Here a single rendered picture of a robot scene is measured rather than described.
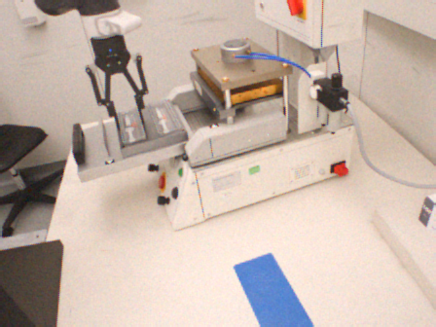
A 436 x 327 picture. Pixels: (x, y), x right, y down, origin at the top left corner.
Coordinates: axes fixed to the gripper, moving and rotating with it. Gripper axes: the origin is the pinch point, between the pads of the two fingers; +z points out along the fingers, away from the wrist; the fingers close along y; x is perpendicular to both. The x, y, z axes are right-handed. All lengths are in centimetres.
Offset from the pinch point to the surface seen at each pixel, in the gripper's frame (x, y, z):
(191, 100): -11.3, -18.8, 6.3
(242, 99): 10.1, -27.4, -1.1
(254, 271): 36.9, -17.7, 27.8
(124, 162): 11.1, 3.8, 6.6
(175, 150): 11.0, -8.9, 7.4
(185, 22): -137, -46, 15
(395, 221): 41, -53, 23
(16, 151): -107, 69, 56
